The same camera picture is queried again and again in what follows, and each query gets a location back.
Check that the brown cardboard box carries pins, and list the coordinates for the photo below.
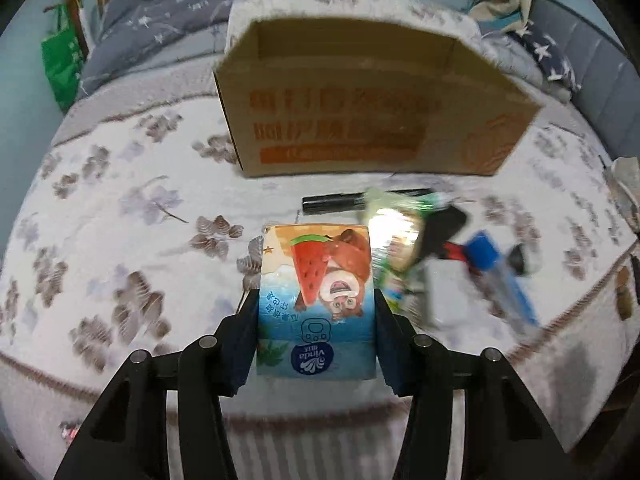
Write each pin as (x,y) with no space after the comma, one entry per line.
(319,95)

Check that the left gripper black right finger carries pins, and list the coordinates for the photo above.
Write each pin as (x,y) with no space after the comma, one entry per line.
(506,435)

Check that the blue capped clear bottle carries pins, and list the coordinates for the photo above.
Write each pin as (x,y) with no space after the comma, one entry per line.
(500,280)

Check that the grey padded headboard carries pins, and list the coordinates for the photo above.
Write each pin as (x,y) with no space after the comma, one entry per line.
(609,92)

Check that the black marker pen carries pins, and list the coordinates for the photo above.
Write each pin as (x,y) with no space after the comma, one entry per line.
(340,202)

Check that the beige fabric pouch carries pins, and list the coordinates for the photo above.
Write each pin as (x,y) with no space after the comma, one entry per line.
(623,180)

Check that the wooden coat stand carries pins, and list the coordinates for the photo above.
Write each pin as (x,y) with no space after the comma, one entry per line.
(75,10)

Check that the star pattern navy pillow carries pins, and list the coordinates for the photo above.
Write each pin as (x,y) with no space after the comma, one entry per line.
(554,64)

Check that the starry grey blue duvet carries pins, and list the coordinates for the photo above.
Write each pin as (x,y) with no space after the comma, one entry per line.
(140,34)

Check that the green shopping bag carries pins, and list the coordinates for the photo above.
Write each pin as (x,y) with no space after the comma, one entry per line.
(62,59)

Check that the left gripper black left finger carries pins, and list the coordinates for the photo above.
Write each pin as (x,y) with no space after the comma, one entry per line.
(125,434)

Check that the black rectangular object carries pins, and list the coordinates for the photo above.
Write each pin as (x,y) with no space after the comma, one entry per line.
(440,228)

